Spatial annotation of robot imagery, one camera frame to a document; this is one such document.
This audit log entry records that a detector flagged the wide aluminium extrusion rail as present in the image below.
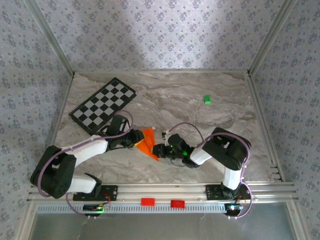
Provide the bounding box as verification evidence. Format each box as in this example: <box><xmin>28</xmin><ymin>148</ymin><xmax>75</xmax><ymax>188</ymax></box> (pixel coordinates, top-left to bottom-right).
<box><xmin>27</xmin><ymin>182</ymin><xmax>298</xmax><ymax>202</ymax></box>

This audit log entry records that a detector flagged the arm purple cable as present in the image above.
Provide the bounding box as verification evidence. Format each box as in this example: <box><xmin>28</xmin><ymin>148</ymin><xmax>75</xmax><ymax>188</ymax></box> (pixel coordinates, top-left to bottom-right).
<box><xmin>166</xmin><ymin>121</ymin><xmax>253</xmax><ymax>221</ymax></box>
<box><xmin>36</xmin><ymin>109</ymin><xmax>135</xmax><ymax>221</ymax></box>

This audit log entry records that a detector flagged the right gripper thin black cable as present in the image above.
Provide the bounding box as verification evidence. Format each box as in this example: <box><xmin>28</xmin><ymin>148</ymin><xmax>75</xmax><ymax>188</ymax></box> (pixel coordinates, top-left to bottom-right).
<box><xmin>169</xmin><ymin>157</ymin><xmax>186</xmax><ymax>168</ymax></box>

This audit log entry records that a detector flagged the thin aluminium table edge strip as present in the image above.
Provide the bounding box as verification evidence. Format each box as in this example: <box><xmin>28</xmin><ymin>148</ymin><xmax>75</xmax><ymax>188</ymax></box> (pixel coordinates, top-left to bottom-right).
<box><xmin>73</xmin><ymin>69</ymin><xmax>250</xmax><ymax>75</ymax></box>

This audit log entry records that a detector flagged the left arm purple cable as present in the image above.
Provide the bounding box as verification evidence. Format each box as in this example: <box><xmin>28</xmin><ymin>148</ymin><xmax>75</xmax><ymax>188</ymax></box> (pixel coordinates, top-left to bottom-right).
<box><xmin>36</xmin><ymin>109</ymin><xmax>135</xmax><ymax>221</ymax></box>

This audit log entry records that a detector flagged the aluminium frame post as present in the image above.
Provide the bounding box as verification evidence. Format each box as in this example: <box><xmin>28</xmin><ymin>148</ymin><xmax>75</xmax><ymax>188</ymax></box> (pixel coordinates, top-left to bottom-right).
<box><xmin>247</xmin><ymin>0</ymin><xmax>298</xmax><ymax>76</ymax></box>
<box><xmin>24</xmin><ymin>0</ymin><xmax>76</xmax><ymax>77</ymax></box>

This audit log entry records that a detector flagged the red rounded block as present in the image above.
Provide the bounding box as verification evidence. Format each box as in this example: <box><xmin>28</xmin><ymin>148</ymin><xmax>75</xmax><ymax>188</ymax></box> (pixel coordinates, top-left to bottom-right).
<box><xmin>170</xmin><ymin>199</ymin><xmax>186</xmax><ymax>209</ymax></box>

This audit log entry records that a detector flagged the aluminium table side rail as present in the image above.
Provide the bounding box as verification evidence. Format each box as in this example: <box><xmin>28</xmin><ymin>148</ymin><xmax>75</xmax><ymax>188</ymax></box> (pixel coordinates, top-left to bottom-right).
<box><xmin>246</xmin><ymin>74</ymin><xmax>286</xmax><ymax>182</ymax></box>
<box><xmin>39</xmin><ymin>73</ymin><xmax>76</xmax><ymax>183</ymax></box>

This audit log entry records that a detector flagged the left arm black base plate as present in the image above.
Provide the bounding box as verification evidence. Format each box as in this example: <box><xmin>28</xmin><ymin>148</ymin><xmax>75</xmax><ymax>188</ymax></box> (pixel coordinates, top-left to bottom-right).
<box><xmin>72</xmin><ymin>184</ymin><xmax>118</xmax><ymax>202</ymax></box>

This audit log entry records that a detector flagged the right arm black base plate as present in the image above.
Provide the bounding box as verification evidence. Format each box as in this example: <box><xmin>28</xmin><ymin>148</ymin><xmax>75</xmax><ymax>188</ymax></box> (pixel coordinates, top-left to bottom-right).
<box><xmin>205</xmin><ymin>184</ymin><xmax>241</xmax><ymax>201</ymax></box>

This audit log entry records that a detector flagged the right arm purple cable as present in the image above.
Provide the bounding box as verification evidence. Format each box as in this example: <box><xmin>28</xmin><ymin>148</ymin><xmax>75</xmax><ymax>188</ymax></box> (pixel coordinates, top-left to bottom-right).
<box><xmin>166</xmin><ymin>121</ymin><xmax>253</xmax><ymax>221</ymax></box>

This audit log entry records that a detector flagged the grey slotted cable tray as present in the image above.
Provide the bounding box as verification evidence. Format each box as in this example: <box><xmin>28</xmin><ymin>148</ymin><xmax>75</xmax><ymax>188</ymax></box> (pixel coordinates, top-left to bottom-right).
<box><xmin>37</xmin><ymin>202</ymin><xmax>231</xmax><ymax>215</ymax></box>

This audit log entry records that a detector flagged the orange cloth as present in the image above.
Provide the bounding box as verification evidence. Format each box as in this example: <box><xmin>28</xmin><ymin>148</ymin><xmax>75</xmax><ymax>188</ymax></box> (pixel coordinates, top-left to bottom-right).
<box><xmin>136</xmin><ymin>126</ymin><xmax>161</xmax><ymax>162</ymax></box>

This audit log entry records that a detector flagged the red rectangular block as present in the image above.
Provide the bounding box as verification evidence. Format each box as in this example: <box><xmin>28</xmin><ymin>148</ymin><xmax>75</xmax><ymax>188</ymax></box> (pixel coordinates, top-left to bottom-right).
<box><xmin>140</xmin><ymin>197</ymin><xmax>156</xmax><ymax>207</ymax></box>

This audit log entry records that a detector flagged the black grey checkerboard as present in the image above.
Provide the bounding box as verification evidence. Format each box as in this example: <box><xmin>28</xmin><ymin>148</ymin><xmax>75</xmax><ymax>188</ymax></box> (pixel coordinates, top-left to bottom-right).
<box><xmin>68</xmin><ymin>76</ymin><xmax>138</xmax><ymax>135</ymax></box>

